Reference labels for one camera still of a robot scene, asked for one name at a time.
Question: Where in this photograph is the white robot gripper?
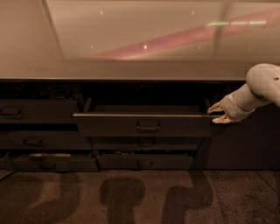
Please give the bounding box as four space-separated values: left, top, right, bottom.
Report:
207 94 254 124

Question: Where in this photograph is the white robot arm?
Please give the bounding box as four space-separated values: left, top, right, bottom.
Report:
207 64 280 123

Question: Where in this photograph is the dark right cabinet door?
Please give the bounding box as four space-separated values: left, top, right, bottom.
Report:
191 104 280 170

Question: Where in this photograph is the dark drawer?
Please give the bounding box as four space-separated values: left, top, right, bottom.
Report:
3 153 99 172
90 136 203 151
0 99 81 124
0 130 92 150
96 154 193 170
73 98 221 137

